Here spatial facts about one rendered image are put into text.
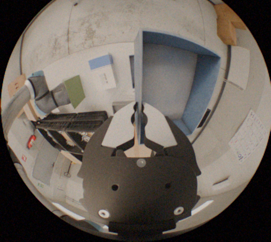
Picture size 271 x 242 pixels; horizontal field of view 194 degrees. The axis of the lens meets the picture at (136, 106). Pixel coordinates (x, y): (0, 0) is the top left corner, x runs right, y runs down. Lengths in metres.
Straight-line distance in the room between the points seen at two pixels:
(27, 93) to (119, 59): 0.54
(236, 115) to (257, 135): 0.93
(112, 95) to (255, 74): 2.81
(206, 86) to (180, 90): 0.06
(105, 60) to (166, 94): 0.36
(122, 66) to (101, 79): 0.16
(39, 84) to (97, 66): 0.33
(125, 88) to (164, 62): 0.43
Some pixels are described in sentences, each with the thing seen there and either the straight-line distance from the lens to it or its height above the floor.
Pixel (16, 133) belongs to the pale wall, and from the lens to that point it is 3.49.
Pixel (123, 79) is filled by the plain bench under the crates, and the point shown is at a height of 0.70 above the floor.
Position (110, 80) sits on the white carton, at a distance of 0.46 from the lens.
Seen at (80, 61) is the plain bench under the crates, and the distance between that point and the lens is 0.62.
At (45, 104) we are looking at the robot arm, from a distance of 0.55.
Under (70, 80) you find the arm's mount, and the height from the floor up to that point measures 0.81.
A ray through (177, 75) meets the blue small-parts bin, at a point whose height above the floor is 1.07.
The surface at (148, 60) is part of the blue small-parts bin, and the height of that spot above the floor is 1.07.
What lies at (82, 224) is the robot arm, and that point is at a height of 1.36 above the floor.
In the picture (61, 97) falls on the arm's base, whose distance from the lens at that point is 0.54.
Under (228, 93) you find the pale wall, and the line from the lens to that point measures 2.78.
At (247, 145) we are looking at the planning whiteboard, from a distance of 2.80.
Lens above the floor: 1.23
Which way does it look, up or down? 57 degrees down
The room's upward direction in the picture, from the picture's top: 170 degrees clockwise
